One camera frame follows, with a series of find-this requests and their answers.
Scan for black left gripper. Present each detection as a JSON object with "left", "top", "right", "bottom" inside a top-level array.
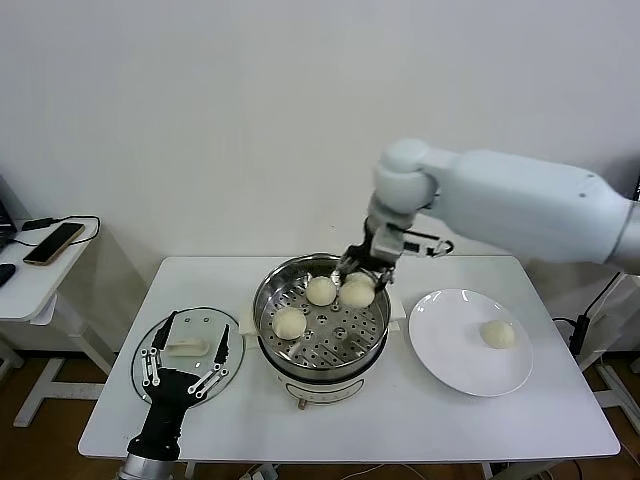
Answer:
[{"left": 126, "top": 309, "right": 231, "bottom": 459}]

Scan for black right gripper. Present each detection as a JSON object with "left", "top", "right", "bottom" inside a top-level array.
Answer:
[{"left": 333, "top": 217, "right": 402, "bottom": 297}]

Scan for round glass pot lid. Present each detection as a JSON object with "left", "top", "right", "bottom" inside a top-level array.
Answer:
[{"left": 130, "top": 305, "right": 246, "bottom": 405}]

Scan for white steamed baozi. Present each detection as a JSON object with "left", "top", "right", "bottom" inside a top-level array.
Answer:
[
  {"left": 338, "top": 272, "right": 376, "bottom": 308},
  {"left": 305, "top": 276, "right": 337, "bottom": 307},
  {"left": 271, "top": 306, "right": 307, "bottom": 342},
  {"left": 479, "top": 319, "right": 518, "bottom": 350}
]

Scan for stainless steel steamer basket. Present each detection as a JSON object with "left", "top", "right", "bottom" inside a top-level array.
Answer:
[{"left": 252, "top": 253, "right": 392, "bottom": 370}]

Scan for white round plate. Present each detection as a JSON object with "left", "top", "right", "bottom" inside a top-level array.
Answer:
[{"left": 407, "top": 287, "right": 535, "bottom": 398}]

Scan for cream electric cooker base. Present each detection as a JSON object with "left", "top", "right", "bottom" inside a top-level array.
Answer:
[{"left": 237, "top": 292, "right": 407, "bottom": 412}]

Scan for white power strip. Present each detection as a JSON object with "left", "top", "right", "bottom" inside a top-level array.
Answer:
[{"left": 239, "top": 462, "right": 279, "bottom": 480}]

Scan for white side table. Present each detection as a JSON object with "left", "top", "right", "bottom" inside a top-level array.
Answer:
[{"left": 0, "top": 215, "right": 120, "bottom": 429}]

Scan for black smartphone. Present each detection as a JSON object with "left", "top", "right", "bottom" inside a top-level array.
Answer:
[{"left": 22, "top": 222, "right": 86, "bottom": 266}]

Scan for dark laptop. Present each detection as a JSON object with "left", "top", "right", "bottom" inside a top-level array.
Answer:
[{"left": 0, "top": 173, "right": 19, "bottom": 251}]

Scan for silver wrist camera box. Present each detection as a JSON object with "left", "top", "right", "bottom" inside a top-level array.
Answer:
[{"left": 373, "top": 225, "right": 455, "bottom": 262}]

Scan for black cable with adapter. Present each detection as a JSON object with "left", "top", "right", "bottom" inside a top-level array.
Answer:
[{"left": 7, "top": 215, "right": 101, "bottom": 250}]

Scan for black power cable with brick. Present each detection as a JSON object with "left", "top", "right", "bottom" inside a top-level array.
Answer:
[{"left": 552, "top": 269, "right": 632, "bottom": 374}]

